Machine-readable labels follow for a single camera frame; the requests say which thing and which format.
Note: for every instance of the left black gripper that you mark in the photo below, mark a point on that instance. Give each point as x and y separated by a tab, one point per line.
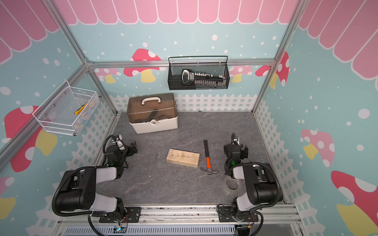
134	147

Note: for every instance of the white wire mesh basket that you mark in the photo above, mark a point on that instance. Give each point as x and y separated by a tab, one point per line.
56	114

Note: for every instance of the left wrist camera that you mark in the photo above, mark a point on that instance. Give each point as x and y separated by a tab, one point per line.
118	141

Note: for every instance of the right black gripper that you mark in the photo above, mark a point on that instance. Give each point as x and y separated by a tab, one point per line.
244	155

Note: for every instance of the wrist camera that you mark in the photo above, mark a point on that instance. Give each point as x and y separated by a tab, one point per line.
118	141
236	140

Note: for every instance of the socket wrench set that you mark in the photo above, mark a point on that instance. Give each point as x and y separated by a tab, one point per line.
202	80

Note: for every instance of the wooden block with nails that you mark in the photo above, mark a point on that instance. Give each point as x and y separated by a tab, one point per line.
181	157

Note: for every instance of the brown lid white toolbox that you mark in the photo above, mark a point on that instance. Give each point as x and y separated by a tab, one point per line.
153	113

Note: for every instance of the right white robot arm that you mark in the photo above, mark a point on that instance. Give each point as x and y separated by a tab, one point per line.
263	190

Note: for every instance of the black wire mesh basket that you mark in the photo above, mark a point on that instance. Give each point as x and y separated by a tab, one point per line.
198	72

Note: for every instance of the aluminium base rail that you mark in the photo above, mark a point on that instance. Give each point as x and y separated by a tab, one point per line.
189	220

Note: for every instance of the orange black claw hammer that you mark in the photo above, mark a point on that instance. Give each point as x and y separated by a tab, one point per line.
208	169

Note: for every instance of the yellow utility knife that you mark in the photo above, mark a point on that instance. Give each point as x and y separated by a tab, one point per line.
77	112

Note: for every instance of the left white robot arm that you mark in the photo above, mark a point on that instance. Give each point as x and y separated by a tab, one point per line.
76	193

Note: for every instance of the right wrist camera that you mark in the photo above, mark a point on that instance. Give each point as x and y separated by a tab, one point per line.
236	140

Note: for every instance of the clear tape roll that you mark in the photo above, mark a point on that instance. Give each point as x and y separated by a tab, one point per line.
232	186

